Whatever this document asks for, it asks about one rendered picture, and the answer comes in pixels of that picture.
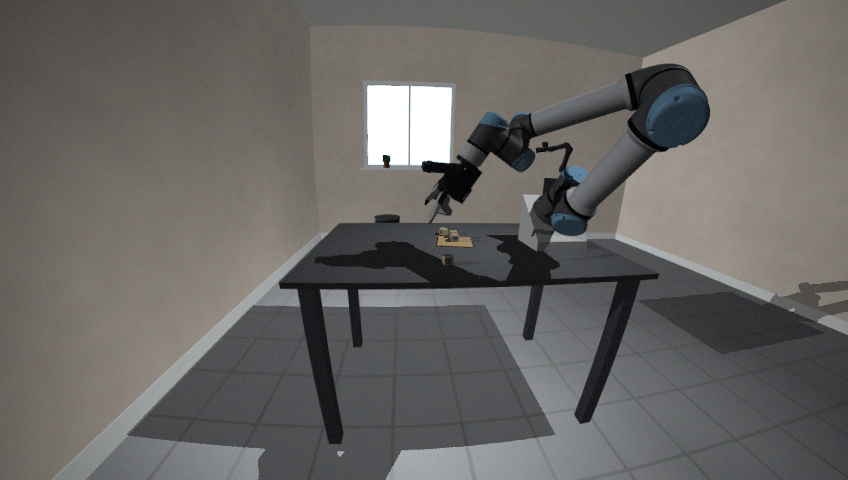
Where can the tan square mat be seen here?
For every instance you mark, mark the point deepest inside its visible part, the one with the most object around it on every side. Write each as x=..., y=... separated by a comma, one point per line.
x=445, y=241

